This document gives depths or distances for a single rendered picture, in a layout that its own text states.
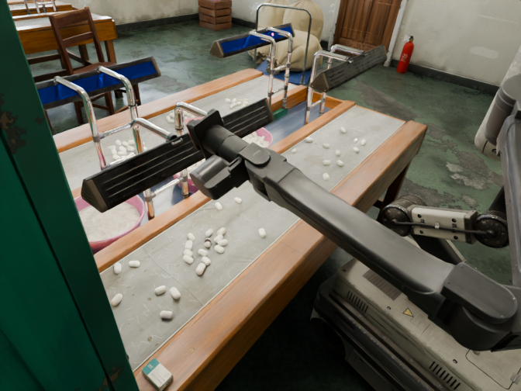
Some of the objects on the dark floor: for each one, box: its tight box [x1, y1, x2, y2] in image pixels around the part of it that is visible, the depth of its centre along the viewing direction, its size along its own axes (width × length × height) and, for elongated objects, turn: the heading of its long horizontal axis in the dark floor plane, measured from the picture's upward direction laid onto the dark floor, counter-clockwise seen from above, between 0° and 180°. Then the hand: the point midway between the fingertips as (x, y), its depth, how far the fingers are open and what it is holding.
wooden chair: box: [48, 6, 141, 124], centre depth 301 cm, size 44×43×91 cm
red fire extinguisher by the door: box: [396, 36, 414, 74], centre depth 485 cm, size 14×18×49 cm
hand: (188, 121), depth 77 cm, fingers closed
